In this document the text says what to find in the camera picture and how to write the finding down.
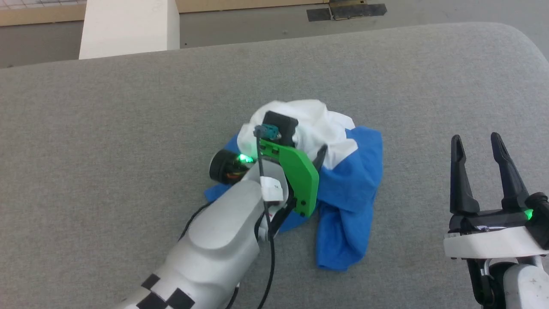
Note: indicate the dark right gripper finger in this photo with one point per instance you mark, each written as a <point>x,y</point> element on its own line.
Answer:
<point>510,176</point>
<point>461,180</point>

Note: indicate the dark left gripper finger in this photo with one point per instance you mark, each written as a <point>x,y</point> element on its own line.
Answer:
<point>320,158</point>

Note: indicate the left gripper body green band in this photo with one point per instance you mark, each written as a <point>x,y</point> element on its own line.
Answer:
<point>302,180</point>

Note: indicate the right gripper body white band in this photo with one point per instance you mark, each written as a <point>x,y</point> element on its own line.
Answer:
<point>493,240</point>

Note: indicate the white and blue t-shirt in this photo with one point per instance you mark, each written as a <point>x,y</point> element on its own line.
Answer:
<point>351,180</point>

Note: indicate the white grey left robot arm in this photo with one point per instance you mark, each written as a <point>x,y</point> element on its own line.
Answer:
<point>214,240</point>

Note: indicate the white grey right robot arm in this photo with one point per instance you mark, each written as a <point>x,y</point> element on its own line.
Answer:
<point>523,287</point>

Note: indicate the black floor plate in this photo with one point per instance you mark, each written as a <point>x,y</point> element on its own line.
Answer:
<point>347,12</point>

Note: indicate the grey fabric sofa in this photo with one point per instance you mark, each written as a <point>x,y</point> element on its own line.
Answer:
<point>128,128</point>

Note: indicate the white square pillar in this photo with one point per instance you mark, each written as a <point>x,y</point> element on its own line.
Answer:
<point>128,28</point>

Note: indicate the light wooden skirting strip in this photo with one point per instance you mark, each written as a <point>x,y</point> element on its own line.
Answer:
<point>34,15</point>

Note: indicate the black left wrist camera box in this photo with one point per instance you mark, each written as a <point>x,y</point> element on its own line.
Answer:
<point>281,122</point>

